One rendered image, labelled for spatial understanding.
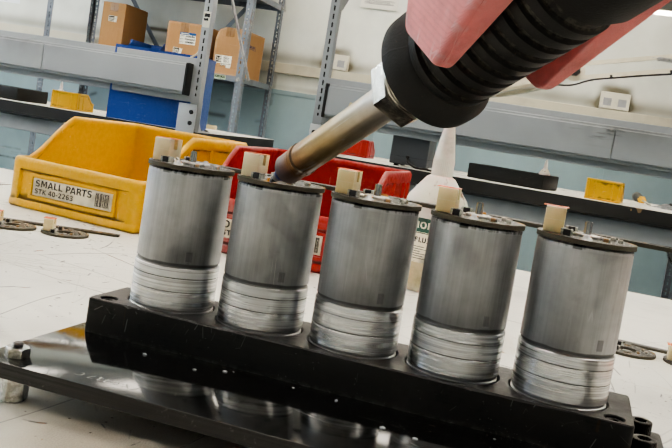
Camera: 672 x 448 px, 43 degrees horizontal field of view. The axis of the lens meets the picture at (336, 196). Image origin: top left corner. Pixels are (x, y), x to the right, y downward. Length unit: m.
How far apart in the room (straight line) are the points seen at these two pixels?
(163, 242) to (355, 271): 0.06
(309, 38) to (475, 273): 4.66
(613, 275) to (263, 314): 0.09
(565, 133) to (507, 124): 0.16
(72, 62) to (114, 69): 0.16
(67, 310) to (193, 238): 0.09
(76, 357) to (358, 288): 0.07
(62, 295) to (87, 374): 0.13
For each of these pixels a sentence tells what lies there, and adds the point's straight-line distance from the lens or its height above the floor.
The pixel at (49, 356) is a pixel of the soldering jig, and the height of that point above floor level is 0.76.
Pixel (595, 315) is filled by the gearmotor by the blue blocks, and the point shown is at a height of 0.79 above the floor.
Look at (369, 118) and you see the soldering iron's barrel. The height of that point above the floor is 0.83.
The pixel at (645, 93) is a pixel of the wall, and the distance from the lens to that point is 4.61.
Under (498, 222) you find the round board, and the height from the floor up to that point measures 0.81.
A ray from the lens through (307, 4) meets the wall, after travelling 4.90.
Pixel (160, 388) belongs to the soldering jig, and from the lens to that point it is 0.22.
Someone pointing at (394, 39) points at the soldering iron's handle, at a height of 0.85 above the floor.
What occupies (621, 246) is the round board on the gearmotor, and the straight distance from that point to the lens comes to 0.22.
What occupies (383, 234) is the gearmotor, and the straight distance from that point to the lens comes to 0.22.
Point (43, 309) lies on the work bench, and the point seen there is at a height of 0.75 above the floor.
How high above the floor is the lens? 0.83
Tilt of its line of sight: 4 degrees down
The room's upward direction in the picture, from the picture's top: 9 degrees clockwise
